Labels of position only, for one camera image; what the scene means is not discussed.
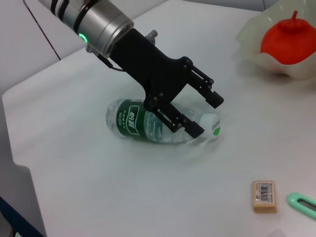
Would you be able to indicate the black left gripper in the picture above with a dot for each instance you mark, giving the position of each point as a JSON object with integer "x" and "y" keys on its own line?
{"x": 153, "y": 74}

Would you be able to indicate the clear green-label water bottle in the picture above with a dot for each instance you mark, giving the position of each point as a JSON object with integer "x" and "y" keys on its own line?
{"x": 130, "y": 121}

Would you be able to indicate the red pear-shaped fruit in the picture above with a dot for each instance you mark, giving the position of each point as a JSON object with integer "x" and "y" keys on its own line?
{"x": 286, "y": 42}

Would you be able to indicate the pale green wavy fruit bowl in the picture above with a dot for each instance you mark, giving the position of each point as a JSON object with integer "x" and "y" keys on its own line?
{"x": 251, "y": 42}

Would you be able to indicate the beige eraser with barcode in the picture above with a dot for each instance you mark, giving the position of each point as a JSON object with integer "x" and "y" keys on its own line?
{"x": 264, "y": 196}

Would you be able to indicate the mint green utility knife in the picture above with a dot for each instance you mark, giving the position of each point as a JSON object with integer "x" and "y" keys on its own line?
{"x": 298, "y": 201}

